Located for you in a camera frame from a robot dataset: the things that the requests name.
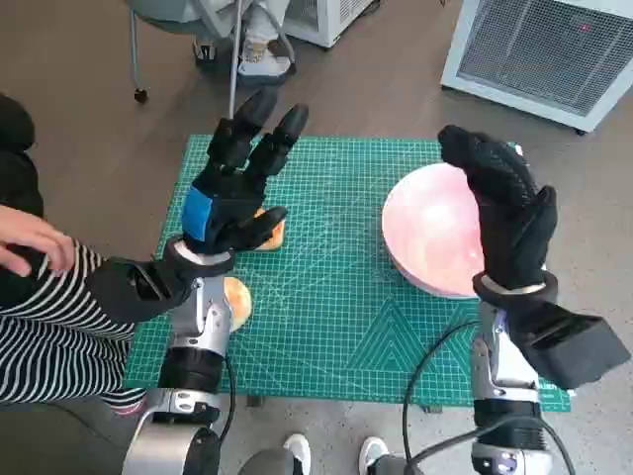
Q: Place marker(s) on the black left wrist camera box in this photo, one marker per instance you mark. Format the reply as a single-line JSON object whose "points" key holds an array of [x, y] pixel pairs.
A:
{"points": [[138, 292]]}

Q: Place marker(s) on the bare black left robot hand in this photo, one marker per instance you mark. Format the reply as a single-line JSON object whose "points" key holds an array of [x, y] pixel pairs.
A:
{"points": [[232, 193]]}

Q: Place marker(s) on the large white grille appliance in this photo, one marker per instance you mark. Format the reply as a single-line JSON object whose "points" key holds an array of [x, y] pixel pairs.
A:
{"points": [[534, 49]]}

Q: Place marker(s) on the small white appliance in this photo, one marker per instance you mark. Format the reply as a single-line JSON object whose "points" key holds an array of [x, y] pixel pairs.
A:
{"points": [[326, 25]]}

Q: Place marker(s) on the long toasted bread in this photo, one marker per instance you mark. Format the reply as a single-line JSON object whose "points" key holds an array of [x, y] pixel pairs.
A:
{"points": [[274, 237]]}

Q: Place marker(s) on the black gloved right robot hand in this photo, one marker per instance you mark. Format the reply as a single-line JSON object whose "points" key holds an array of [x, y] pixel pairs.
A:
{"points": [[514, 227]]}

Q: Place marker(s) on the person on chair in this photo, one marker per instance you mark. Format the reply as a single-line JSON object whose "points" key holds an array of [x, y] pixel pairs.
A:
{"points": [[259, 29]]}

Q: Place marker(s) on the black table clip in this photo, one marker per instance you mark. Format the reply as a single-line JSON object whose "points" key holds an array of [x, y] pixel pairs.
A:
{"points": [[432, 409], [254, 401]]}

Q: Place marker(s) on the person's hand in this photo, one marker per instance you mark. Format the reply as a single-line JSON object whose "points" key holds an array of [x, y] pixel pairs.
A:
{"points": [[29, 237]]}

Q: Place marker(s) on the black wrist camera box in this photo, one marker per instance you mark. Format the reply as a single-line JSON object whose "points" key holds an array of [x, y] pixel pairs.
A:
{"points": [[573, 346], [138, 292]]}

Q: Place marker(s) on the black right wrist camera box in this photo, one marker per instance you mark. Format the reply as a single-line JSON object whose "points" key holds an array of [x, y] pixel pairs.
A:
{"points": [[573, 346]]}

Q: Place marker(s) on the pink bowl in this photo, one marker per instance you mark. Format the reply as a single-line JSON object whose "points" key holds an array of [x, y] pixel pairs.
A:
{"points": [[430, 232]]}

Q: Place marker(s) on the grey wheeled chair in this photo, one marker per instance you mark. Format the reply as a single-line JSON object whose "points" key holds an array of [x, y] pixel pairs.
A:
{"points": [[134, 49]]}

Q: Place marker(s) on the grey leg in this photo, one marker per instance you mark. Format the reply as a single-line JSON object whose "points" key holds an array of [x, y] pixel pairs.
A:
{"points": [[267, 462], [393, 466]]}

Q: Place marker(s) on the round bread bun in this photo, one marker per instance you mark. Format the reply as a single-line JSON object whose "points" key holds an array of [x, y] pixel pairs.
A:
{"points": [[240, 302]]}

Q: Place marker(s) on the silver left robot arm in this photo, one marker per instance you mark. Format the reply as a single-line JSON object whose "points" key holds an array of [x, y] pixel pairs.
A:
{"points": [[198, 316]]}

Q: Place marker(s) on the white and black foot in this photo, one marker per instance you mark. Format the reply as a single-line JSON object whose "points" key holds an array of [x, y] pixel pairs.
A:
{"points": [[298, 452], [373, 452]]}

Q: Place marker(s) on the green cutting mat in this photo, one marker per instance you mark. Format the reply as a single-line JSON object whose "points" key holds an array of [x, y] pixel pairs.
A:
{"points": [[321, 297]]}

